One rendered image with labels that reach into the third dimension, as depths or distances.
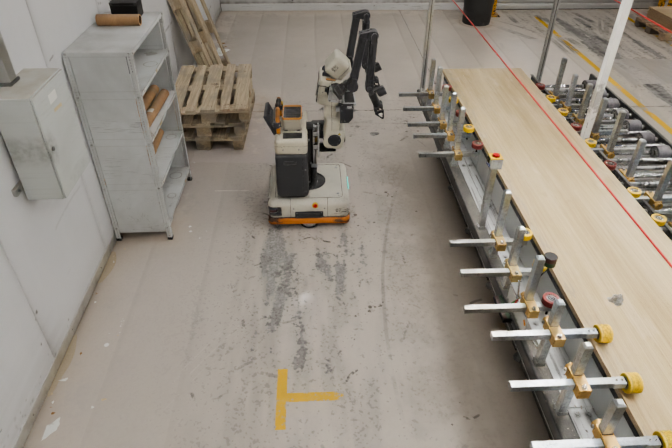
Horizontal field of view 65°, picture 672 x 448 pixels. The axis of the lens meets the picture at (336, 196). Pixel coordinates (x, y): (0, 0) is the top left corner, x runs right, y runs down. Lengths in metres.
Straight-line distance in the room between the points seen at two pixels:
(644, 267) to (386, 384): 1.56
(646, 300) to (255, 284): 2.47
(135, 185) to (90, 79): 0.85
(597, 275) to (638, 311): 0.26
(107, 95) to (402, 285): 2.43
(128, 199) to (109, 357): 1.22
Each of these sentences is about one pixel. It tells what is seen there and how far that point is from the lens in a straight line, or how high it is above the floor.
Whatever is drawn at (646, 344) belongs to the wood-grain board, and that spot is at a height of 0.90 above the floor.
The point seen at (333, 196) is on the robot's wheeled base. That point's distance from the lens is 4.30.
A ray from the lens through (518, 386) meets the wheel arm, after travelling 2.32.
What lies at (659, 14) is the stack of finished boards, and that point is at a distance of 10.37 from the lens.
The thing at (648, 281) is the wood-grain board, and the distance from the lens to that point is 3.10.
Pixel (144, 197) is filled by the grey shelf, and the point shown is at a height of 0.42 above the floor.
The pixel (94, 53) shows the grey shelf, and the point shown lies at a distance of 3.82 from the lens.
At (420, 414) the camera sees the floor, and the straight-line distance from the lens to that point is 3.31.
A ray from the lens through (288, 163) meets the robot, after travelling 4.10.
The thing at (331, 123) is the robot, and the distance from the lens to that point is 4.10.
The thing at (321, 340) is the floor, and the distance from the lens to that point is 3.58.
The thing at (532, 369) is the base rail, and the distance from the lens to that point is 2.74.
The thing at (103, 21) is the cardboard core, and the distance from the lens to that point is 4.29.
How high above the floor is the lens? 2.76
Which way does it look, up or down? 35 degrees down
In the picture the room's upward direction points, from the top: 1 degrees clockwise
